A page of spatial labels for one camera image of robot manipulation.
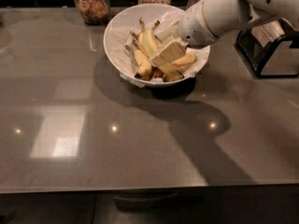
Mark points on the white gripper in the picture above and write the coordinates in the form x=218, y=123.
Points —
x=192, y=26

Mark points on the long front banana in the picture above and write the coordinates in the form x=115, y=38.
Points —
x=148, y=44

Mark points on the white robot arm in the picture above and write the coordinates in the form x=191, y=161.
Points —
x=224, y=16

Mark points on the right lower banana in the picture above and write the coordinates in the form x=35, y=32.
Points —
x=185, y=61

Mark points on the white paper bowl liner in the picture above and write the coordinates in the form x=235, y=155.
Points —
x=117, y=36

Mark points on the white bowl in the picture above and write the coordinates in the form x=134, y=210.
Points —
x=142, y=43

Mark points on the small left banana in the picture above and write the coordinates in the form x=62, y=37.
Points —
x=144, y=68

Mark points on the glass jar with nuts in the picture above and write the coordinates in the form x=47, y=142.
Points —
x=93, y=12

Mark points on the black wire napkin holder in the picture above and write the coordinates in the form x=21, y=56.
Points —
x=270, y=50

